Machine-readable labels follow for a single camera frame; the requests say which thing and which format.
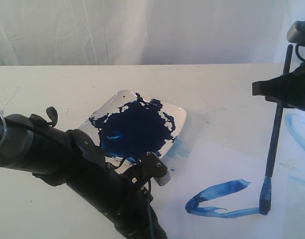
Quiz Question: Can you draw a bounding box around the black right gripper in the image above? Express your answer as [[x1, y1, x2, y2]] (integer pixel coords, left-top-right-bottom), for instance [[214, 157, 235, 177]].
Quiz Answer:
[[252, 62, 305, 111]]

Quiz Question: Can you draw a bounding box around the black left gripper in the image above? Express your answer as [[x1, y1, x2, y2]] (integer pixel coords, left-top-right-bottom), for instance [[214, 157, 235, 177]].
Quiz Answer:
[[67, 162, 167, 239]]

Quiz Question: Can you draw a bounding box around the black paintbrush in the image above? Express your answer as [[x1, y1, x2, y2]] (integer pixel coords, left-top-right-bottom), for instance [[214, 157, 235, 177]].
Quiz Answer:
[[259, 44, 293, 216]]

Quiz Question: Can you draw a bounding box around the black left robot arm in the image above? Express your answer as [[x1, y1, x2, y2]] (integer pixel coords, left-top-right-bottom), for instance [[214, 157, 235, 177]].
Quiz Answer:
[[0, 107, 168, 239]]

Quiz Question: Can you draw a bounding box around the white square paint dish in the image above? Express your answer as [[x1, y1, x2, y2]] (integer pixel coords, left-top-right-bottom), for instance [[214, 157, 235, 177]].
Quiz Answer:
[[79, 90, 187, 165]]

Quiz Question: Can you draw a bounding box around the white paper sheet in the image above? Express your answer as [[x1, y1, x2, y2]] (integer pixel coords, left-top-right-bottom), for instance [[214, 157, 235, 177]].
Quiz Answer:
[[154, 139, 288, 239]]

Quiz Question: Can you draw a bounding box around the white zip tie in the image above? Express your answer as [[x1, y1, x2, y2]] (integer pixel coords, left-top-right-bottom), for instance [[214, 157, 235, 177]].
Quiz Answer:
[[0, 87, 20, 146]]

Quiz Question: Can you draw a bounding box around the white backdrop curtain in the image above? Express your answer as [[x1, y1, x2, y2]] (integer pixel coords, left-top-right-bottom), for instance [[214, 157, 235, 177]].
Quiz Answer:
[[0, 0, 305, 66]]

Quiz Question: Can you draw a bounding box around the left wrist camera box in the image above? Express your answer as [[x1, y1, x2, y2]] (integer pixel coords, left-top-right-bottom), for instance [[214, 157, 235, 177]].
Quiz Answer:
[[131, 151, 170, 187]]

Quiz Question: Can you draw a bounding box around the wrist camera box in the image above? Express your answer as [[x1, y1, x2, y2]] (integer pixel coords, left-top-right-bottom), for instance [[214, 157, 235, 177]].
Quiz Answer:
[[287, 21, 305, 47], [131, 151, 170, 187]]

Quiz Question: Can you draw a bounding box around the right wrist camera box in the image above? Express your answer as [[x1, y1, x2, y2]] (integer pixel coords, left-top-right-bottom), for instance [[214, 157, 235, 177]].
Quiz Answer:
[[287, 21, 305, 47]]

